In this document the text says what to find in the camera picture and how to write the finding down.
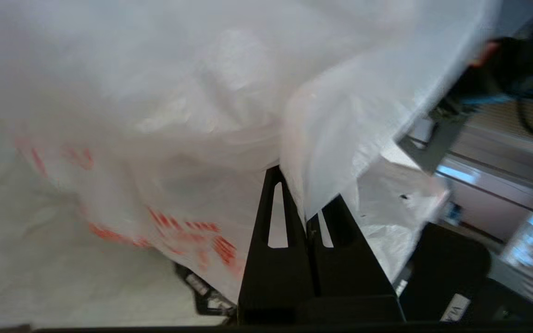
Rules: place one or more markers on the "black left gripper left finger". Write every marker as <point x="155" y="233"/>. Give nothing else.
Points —
<point x="275" y="286"/>

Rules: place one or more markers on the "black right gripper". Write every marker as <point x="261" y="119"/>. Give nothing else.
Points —
<point x="206" y="300"/>

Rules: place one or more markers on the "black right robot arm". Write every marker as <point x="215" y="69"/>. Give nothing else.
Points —
<point x="507" y="64"/>

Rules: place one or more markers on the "white plastic bag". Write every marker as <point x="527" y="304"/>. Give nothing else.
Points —
<point x="178" y="92"/>

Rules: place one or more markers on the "black robot torso base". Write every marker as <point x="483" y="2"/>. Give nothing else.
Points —
<point x="451" y="263"/>

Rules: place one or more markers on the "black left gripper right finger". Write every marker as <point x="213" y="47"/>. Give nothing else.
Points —
<point x="354" y="286"/>

